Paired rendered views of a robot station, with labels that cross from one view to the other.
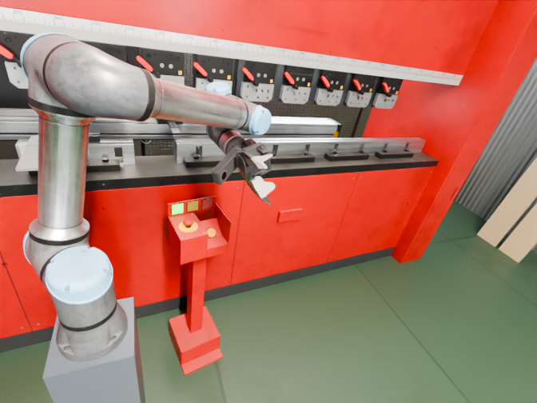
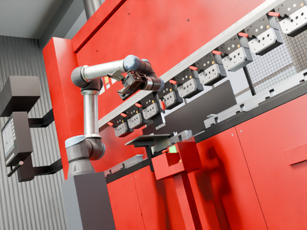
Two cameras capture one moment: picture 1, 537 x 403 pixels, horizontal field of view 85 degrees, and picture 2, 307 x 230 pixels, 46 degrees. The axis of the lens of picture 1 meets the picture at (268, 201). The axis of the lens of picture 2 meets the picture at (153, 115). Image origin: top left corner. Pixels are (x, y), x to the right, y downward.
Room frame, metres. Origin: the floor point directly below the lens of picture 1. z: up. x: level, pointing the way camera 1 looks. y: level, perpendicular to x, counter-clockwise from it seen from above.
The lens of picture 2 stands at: (0.46, -1.65, 0.45)
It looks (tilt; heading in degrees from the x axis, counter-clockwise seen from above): 16 degrees up; 78
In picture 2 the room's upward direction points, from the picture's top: 14 degrees counter-clockwise
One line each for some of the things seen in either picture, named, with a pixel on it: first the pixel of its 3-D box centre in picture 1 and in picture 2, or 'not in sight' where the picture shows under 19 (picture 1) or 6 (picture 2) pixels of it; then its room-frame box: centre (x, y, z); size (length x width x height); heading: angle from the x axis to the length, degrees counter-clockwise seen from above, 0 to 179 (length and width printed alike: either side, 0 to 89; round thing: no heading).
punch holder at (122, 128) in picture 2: not in sight; (123, 124); (0.80, 1.19, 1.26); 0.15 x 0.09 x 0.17; 121
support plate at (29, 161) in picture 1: (57, 151); (147, 139); (0.89, 0.75, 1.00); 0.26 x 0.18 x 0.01; 31
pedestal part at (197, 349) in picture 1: (196, 338); not in sight; (0.90, 0.23, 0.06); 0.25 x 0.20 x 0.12; 38
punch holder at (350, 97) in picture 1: (356, 89); not in sight; (1.72, -0.36, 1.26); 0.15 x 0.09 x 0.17; 121
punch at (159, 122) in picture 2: not in sight; (159, 121); (1.02, 0.83, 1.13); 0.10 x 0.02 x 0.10; 121
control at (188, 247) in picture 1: (198, 228); (175, 158); (0.92, 0.25, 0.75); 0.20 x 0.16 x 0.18; 128
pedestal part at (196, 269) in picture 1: (196, 290); (193, 225); (0.92, 0.25, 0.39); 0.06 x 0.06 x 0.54; 38
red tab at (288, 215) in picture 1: (290, 215); (300, 153); (1.40, -0.14, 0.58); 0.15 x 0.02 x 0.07; 121
